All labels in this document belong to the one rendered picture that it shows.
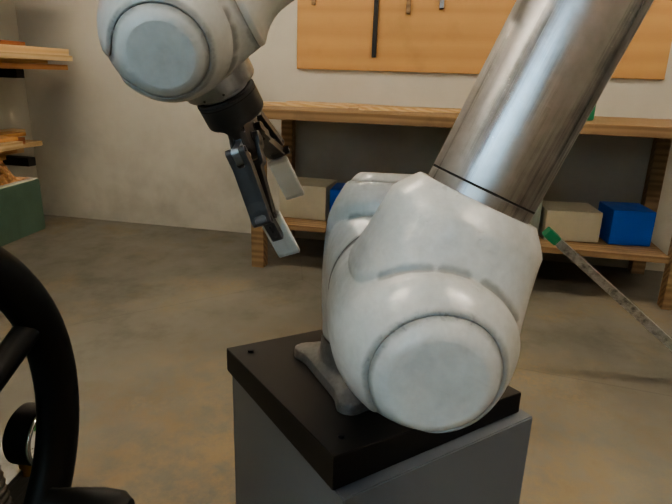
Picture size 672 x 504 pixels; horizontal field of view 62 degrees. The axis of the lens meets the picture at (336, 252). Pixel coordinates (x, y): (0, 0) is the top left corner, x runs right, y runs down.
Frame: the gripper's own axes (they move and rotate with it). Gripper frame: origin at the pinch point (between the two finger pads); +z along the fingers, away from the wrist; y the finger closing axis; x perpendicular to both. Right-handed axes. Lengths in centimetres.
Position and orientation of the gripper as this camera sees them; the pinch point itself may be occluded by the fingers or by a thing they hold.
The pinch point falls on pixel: (289, 217)
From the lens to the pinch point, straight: 80.0
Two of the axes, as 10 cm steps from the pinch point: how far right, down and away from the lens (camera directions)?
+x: 9.4, -2.6, -2.2
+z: 3.5, 7.2, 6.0
